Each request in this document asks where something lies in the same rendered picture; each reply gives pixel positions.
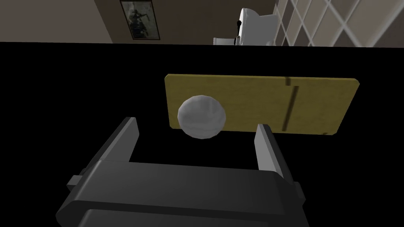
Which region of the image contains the dark framed wall picture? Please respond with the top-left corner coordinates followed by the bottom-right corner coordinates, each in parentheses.
top-left (120, 0), bottom-right (161, 41)

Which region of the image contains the yellow-brown wooden board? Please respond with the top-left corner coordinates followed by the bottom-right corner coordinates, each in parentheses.
top-left (164, 74), bottom-right (360, 136)

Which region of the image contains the grey round ball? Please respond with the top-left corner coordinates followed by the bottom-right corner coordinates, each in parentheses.
top-left (177, 95), bottom-right (227, 140)

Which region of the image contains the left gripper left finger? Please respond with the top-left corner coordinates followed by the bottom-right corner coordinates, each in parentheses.
top-left (91, 116), bottom-right (140, 166)

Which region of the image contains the white toilet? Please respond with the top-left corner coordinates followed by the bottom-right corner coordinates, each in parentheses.
top-left (213, 7), bottom-right (279, 47)

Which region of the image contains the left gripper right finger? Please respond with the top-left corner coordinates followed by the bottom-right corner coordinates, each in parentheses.
top-left (254, 124), bottom-right (294, 183)

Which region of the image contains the window with diamond lattice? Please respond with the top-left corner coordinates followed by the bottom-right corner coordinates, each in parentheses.
top-left (272, 0), bottom-right (404, 48)

